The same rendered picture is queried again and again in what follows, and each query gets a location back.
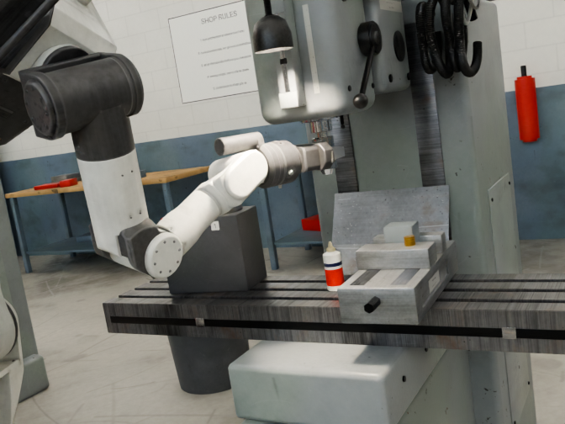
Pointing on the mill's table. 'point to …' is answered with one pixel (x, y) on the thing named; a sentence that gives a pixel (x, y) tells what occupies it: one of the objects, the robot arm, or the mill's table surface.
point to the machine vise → (398, 287)
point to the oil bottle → (333, 267)
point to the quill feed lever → (373, 38)
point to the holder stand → (223, 256)
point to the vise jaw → (396, 256)
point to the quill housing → (316, 60)
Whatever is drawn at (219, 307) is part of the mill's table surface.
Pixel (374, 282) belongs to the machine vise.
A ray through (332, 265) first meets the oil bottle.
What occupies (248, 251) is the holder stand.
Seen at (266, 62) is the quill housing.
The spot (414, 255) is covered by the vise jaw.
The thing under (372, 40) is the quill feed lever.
